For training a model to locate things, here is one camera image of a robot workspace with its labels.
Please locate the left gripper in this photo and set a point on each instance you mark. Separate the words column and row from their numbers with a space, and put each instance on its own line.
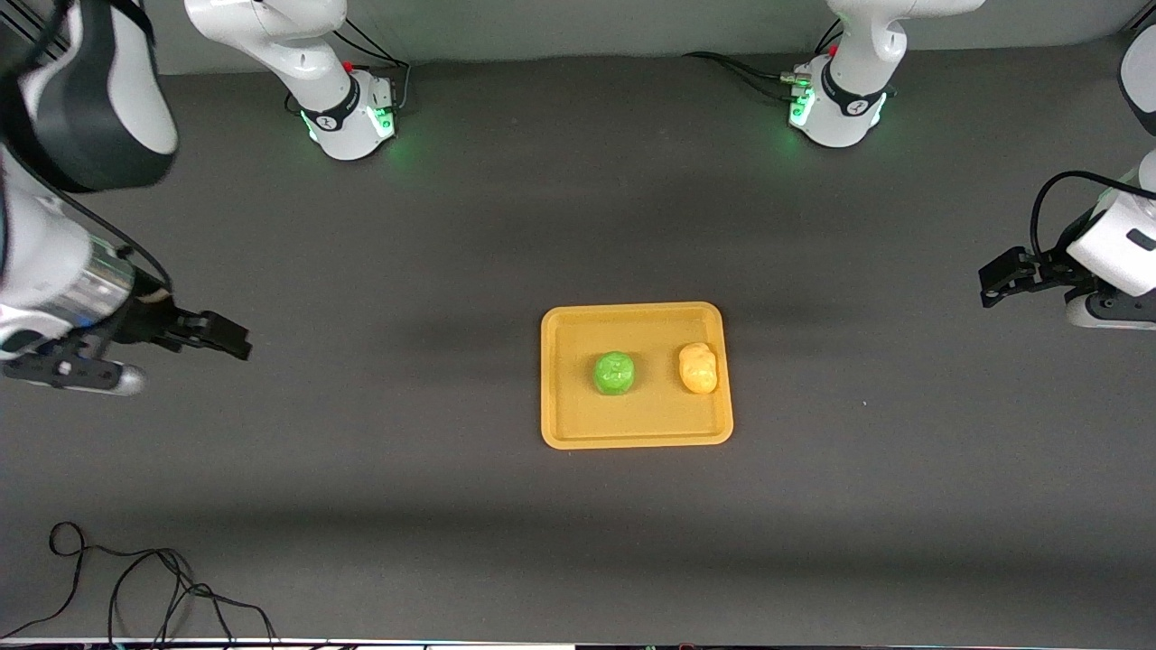
column 1046, row 270

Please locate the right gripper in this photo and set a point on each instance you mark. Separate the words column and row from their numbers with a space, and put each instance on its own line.
column 153, row 321

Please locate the yellow toy potato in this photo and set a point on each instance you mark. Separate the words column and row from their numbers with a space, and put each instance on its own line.
column 698, row 368

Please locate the green toy apple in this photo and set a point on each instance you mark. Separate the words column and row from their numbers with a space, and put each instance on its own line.
column 616, row 374

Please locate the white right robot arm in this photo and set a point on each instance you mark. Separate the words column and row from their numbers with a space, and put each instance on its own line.
column 90, row 99

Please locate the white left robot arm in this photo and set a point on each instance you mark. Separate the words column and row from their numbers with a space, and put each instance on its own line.
column 853, row 81

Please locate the yellow plastic tray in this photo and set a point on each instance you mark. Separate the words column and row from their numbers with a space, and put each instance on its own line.
column 578, row 415

